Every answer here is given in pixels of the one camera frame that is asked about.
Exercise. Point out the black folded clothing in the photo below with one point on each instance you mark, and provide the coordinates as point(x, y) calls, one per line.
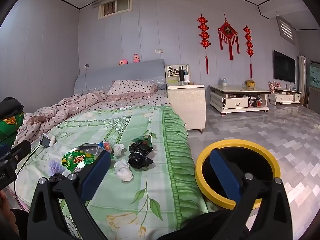
point(10, 106)

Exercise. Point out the grey upholstered bed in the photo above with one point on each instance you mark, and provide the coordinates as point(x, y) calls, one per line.
point(125, 72)

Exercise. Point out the large white tissue wad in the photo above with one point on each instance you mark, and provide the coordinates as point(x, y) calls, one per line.
point(123, 171)

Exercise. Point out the pale green flat box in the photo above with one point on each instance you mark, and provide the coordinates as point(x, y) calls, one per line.
point(173, 80)

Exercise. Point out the person's left forearm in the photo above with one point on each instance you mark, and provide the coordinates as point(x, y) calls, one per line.
point(12, 225)

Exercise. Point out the black plastic bag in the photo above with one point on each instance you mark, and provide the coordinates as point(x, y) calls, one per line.
point(140, 162)
point(140, 148)

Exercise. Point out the orange pink snack packet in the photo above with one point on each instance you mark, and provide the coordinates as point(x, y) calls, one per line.
point(107, 146)

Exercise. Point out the person's dark trouser leg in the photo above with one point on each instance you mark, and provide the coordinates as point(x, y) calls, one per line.
point(190, 227)

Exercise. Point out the pink plush toy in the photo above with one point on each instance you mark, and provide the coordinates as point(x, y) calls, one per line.
point(123, 62)
point(136, 58)

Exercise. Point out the dark green snack wrapper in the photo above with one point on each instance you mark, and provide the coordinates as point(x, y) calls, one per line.
point(142, 139)

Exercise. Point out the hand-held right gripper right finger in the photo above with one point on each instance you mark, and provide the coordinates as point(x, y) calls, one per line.
point(225, 173)

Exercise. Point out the cream coffee table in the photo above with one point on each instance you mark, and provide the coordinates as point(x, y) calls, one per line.
point(237, 102)

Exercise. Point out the cream bedside cabinet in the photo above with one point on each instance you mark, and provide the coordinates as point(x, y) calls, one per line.
point(186, 107)

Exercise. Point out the white dotted bed sheet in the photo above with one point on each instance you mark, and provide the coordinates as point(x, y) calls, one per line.
point(155, 101)

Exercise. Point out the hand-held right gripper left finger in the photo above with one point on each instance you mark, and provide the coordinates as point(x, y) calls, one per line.
point(96, 172)

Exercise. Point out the small white printed cloth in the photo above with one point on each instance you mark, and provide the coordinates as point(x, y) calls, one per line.
point(128, 107)

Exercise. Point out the louvered vent window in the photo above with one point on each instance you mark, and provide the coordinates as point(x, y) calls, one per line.
point(286, 31)

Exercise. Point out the yellow-rimmed waste bin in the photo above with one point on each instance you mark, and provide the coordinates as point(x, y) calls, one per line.
point(260, 145)

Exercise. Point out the long red knot hanging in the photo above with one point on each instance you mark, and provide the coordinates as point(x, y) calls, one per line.
point(203, 35)
point(248, 45)

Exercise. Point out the small white tissue wad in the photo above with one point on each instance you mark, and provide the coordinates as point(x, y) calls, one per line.
point(118, 150)

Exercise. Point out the glass fish tank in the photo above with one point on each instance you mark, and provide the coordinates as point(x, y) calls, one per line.
point(314, 80)

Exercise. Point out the green leaf-print cloth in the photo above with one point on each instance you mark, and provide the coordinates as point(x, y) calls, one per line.
point(8, 127)

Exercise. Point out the pink dotted pillow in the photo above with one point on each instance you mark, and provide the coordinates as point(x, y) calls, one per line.
point(132, 87)

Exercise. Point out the white power adapter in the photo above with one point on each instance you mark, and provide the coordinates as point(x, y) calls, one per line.
point(53, 140)

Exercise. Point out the green floral blanket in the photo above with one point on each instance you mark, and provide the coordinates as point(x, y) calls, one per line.
point(140, 197)

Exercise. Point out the pink dotted quilt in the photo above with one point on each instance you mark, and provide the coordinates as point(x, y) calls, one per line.
point(62, 110)

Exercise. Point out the small high window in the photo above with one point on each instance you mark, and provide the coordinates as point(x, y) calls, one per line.
point(115, 7)

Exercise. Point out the clear plastic wrapper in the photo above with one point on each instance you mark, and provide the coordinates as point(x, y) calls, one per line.
point(91, 148)

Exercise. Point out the red diamond tassel hanging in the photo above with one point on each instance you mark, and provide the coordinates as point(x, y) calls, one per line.
point(227, 31)

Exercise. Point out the pink figurines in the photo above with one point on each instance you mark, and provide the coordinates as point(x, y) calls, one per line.
point(274, 87)

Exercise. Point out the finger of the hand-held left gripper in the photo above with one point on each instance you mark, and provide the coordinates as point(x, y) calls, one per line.
point(21, 148)

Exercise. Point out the cream television stand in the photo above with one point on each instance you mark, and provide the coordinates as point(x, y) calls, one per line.
point(286, 97)

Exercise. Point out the pale purple paper wad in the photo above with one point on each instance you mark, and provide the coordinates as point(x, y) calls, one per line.
point(56, 167)

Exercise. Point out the wall-mounted black television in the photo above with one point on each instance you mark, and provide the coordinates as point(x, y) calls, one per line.
point(284, 67)

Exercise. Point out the black thermos bottle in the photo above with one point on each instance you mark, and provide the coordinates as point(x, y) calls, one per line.
point(181, 74)

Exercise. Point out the bright green snack packet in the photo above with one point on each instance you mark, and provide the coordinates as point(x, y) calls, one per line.
point(77, 161)

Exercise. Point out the black charger block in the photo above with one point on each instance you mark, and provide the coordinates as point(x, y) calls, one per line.
point(45, 142)

